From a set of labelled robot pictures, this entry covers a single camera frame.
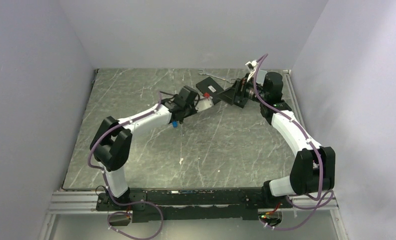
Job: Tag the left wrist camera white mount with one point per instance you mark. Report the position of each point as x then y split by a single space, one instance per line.
205 102

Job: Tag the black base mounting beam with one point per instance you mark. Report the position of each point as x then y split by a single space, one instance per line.
155 204

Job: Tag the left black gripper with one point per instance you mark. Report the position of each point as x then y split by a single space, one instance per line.
193 111

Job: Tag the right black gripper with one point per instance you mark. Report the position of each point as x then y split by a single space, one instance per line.
239 89

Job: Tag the aluminium frame rail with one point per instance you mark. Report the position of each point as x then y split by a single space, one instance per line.
73 202

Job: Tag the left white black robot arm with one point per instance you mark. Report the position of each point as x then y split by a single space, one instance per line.
110 147

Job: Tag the black box with white label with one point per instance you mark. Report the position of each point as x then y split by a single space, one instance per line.
210 87

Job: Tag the clear plastic container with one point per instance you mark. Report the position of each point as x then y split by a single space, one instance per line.
262 73

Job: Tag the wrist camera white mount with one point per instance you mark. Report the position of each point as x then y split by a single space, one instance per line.
205 102
253 68

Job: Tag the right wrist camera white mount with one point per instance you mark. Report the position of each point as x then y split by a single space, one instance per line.
253 68

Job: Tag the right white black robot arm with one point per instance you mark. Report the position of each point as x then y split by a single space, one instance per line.
313 169

